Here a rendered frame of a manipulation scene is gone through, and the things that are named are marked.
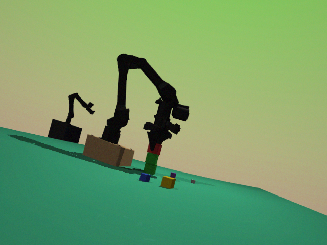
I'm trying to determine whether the green block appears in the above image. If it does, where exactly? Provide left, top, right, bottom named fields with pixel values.
left=145, top=152, right=159, bottom=165
left=143, top=162, right=157, bottom=175

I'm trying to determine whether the blue cube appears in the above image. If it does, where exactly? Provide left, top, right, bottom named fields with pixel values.
left=139, top=173, right=151, bottom=182

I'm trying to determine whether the red block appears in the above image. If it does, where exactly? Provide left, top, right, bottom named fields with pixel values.
left=147, top=144, right=162, bottom=155

